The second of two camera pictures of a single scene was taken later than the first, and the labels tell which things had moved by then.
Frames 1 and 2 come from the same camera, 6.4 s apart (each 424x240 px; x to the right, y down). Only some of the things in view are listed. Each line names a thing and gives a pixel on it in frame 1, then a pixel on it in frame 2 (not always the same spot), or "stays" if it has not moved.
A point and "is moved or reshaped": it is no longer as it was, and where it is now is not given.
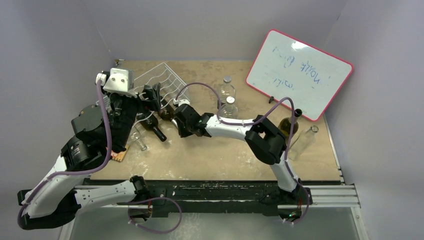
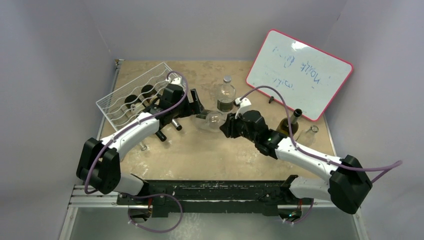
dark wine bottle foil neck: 284,124 stays
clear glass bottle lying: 305,139 stays
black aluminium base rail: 185,197 stays
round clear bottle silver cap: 229,110 is moved or reshaped
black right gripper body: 180,112 → 232,125
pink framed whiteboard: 285,66 stays
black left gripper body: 127,109 → 186,110
